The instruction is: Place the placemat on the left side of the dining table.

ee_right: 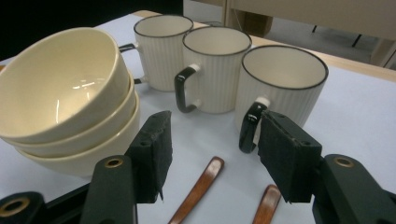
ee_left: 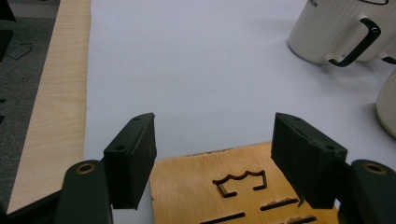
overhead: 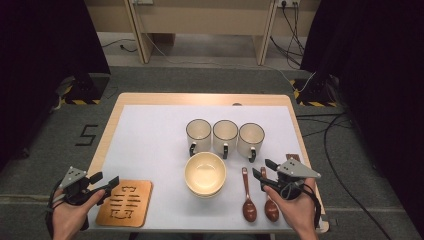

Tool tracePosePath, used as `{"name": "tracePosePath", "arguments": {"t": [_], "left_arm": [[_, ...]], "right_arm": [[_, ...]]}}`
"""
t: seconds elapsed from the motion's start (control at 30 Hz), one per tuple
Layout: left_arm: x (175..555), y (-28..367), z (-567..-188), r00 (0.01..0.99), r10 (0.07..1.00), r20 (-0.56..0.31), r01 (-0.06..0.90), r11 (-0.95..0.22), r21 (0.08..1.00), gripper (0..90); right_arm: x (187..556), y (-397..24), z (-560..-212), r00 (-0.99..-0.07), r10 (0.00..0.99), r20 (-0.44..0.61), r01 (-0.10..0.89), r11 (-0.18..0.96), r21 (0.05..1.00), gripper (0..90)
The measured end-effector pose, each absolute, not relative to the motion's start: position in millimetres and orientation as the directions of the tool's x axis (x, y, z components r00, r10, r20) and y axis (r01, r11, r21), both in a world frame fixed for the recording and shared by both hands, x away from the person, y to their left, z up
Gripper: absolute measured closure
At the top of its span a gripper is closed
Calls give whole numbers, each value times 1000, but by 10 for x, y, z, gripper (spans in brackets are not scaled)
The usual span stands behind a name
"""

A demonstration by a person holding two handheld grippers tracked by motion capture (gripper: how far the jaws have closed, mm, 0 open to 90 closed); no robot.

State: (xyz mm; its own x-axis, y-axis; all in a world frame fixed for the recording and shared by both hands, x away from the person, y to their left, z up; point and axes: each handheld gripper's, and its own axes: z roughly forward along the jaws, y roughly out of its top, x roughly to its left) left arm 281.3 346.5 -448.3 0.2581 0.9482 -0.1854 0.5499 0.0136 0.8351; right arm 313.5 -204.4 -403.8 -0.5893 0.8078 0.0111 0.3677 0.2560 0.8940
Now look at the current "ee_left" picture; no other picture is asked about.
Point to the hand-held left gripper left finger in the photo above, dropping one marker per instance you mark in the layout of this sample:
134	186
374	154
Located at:
130	161

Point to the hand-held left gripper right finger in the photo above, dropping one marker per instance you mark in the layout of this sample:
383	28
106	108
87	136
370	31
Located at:
308	161

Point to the wooden coaster with cutout pattern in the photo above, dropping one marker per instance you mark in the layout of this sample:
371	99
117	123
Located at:
193	186

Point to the cream ceramic bowl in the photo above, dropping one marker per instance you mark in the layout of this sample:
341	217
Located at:
388	105

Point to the white table mat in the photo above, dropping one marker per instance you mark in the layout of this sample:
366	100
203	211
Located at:
202	77

